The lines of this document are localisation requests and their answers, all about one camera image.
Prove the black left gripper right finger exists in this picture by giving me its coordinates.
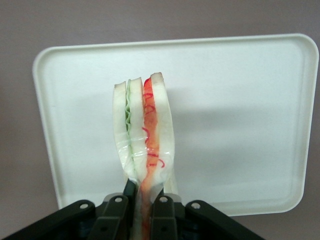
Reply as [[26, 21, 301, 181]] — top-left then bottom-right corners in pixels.
[[149, 193, 179, 240]]

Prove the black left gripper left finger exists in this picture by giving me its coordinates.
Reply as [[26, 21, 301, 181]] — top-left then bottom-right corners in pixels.
[[90, 178, 138, 240]]

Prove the plastic-wrapped triangle sandwich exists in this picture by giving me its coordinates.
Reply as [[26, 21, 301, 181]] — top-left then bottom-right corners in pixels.
[[112, 71, 180, 240]]

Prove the white plastic tray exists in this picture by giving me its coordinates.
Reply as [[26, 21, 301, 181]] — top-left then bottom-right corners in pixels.
[[32, 33, 320, 217]]

